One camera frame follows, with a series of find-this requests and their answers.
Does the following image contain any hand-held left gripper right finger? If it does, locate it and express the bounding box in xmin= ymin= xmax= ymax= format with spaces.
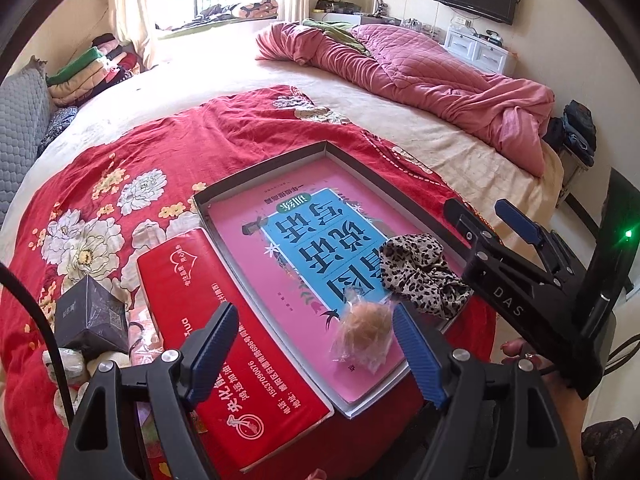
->
xmin=392 ymin=302 xmax=581 ymax=480

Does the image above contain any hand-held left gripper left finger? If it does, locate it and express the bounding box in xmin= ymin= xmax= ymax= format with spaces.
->
xmin=60 ymin=302 xmax=241 ymax=480

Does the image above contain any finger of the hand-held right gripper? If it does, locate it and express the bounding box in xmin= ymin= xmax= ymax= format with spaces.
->
xmin=444 ymin=198 xmax=601 ymax=361
xmin=494 ymin=199 xmax=568 ymax=283

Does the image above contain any beige fluffy ball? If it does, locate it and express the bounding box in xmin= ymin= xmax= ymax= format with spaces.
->
xmin=327 ymin=297 xmax=406 ymax=375

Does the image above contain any leopard print scrunchie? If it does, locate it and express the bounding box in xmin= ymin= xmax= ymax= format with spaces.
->
xmin=379 ymin=234 xmax=473 ymax=320

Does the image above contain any shallow cardboard box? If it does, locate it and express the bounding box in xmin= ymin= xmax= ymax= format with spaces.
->
xmin=192 ymin=141 xmax=473 ymax=420

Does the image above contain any person's right forearm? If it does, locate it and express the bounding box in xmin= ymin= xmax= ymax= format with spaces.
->
xmin=547 ymin=375 xmax=591 ymax=471

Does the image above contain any person's right hand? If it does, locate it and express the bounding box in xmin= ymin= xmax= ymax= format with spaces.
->
xmin=500 ymin=339 xmax=556 ymax=377

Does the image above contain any red tissue packet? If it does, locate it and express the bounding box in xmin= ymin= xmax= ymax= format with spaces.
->
xmin=136 ymin=227 xmax=335 ymax=473

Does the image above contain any pile of dark clothes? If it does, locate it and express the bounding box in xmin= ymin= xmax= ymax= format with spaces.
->
xmin=542 ymin=100 xmax=598 ymax=166

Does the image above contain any small black box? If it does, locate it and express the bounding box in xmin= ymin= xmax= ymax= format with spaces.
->
xmin=54 ymin=274 xmax=132 ymax=361

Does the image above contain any pink and blue book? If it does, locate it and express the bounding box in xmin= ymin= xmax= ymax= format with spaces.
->
xmin=206 ymin=156 xmax=451 ymax=403

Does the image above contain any bed with cream sheet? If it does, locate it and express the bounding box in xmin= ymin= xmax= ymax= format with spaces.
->
xmin=0 ymin=20 xmax=566 ymax=480

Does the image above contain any dark patterned cloth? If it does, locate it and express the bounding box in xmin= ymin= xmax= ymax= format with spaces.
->
xmin=582 ymin=410 xmax=640 ymax=480

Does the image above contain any white drawer cabinet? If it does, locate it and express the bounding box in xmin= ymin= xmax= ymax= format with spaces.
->
xmin=444 ymin=27 xmax=516 ymax=73

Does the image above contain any pink quilt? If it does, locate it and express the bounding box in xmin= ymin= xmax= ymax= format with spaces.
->
xmin=255 ymin=22 xmax=557 ymax=178

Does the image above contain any red floral blanket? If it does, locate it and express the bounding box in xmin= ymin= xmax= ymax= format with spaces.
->
xmin=0 ymin=85 xmax=501 ymax=480

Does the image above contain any green cloth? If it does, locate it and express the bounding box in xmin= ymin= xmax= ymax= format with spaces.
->
xmin=302 ymin=19 xmax=371 ymax=56

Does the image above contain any blue patterned pillow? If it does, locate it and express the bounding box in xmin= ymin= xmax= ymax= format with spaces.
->
xmin=37 ymin=105 xmax=81 ymax=158

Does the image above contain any white vanity table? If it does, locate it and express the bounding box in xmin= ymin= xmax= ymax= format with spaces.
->
xmin=309 ymin=7 xmax=366 ymax=26

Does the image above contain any grey quilted headboard cover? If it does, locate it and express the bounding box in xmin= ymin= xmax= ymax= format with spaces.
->
xmin=0 ymin=67 xmax=53 ymax=226

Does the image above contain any stack of folded clothes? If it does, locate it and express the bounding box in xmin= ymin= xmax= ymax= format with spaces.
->
xmin=47 ymin=34 xmax=146 ymax=106

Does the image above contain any folded floral bedding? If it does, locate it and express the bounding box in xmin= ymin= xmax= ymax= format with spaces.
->
xmin=200 ymin=0 xmax=281 ymax=23

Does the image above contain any black cable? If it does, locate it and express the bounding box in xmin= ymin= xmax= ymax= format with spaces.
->
xmin=0 ymin=262 xmax=76 ymax=431

